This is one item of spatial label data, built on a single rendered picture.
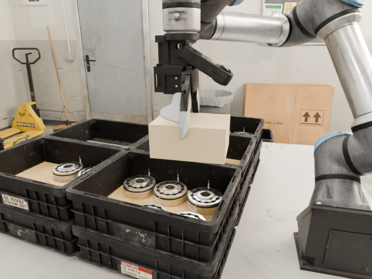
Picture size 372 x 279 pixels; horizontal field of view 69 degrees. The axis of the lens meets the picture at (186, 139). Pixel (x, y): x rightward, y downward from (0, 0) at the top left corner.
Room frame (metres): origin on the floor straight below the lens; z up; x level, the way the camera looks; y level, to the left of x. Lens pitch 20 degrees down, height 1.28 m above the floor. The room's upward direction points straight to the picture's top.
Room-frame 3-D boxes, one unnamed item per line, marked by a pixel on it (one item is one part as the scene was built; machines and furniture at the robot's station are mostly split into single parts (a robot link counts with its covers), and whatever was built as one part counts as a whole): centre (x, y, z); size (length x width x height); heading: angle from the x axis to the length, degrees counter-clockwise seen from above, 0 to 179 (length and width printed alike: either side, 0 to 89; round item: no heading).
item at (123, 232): (0.67, 0.07, 0.87); 0.40 x 0.30 x 0.11; 68
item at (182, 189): (0.73, 0.05, 0.86); 0.10 x 0.10 x 0.01
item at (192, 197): (0.69, -0.06, 0.86); 0.10 x 0.10 x 0.01
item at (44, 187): (0.82, 0.44, 0.92); 0.40 x 0.30 x 0.02; 68
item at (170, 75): (0.59, 0.02, 1.24); 0.09 x 0.08 x 0.12; 77
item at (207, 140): (0.58, -0.01, 1.08); 0.16 x 0.12 x 0.07; 77
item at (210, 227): (0.67, 0.07, 0.92); 0.40 x 0.30 x 0.02; 68
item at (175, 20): (0.58, 0.01, 1.32); 0.08 x 0.08 x 0.05
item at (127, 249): (0.67, 0.07, 0.76); 0.40 x 0.30 x 0.12; 68
